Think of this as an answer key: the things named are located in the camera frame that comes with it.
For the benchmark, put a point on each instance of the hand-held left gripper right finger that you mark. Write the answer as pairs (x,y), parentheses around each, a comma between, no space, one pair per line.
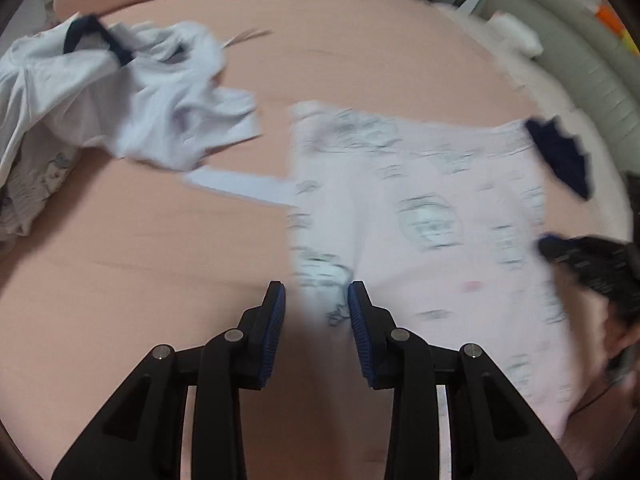
(361,330)

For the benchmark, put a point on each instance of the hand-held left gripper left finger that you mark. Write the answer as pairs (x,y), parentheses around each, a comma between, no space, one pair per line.
(274,330)

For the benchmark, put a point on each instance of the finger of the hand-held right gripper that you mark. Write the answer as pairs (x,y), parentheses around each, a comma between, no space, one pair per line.
(600,282)
(565,247)

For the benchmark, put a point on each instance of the pink printed garment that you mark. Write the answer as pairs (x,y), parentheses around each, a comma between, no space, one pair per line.
(450,260)

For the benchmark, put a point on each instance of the person's right hand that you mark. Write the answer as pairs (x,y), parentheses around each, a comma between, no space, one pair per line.
(617,340)

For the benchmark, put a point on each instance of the pink bed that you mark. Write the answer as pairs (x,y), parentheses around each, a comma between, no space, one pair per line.
(150,285)

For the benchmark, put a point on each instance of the grey sofa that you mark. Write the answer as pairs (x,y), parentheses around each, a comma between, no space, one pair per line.
(575,60)

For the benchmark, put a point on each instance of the white cloth at bed edge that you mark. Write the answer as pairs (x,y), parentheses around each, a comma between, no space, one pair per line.
(520,32)

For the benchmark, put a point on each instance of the orange toy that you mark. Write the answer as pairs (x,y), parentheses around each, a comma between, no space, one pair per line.
(612,17)

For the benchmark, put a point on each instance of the white garment with navy collar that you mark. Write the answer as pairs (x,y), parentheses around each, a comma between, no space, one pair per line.
(150,110)

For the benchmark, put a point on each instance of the white printed garment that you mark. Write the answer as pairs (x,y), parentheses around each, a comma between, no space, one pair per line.
(35,195)

